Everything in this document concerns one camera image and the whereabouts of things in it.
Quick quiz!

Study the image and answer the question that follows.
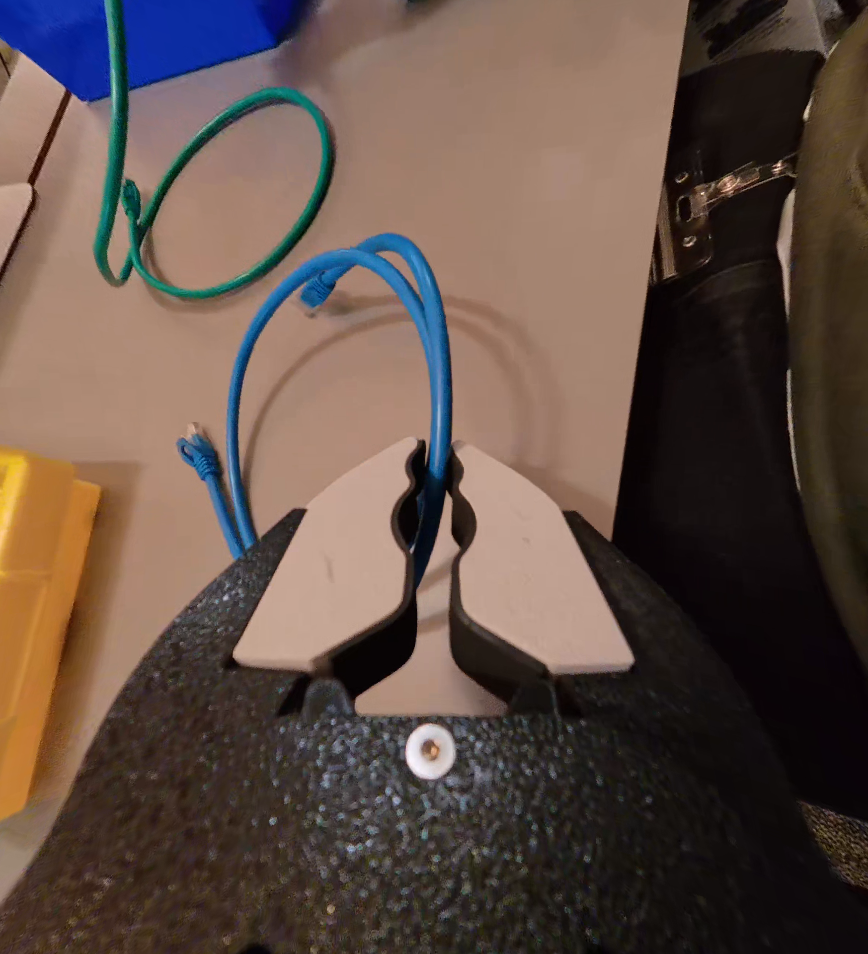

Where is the person's olive jacket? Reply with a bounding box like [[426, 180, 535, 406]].
[[786, 0, 868, 791]]

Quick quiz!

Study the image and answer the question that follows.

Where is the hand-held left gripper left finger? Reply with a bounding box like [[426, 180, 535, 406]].
[[231, 436, 429, 698]]

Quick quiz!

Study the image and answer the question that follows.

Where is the yellow plastic bin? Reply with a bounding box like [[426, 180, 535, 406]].
[[0, 436, 101, 873]]

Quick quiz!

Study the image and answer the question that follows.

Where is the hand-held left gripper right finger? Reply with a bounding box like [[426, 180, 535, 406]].
[[445, 440, 637, 709]]

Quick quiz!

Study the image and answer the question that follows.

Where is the green ethernet cable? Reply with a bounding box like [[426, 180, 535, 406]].
[[93, 0, 334, 301]]

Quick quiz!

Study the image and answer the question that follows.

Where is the badge strap with metal clip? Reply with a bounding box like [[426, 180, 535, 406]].
[[653, 153, 803, 280]]

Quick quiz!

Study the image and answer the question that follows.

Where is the blue plastic bin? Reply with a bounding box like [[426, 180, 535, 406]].
[[0, 0, 316, 103]]

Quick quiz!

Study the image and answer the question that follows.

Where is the person's black trouser leg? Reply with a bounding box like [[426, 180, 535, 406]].
[[613, 52, 868, 828]]

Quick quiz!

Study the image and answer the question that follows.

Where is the blue ethernet cable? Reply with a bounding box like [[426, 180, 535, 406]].
[[176, 233, 456, 590]]

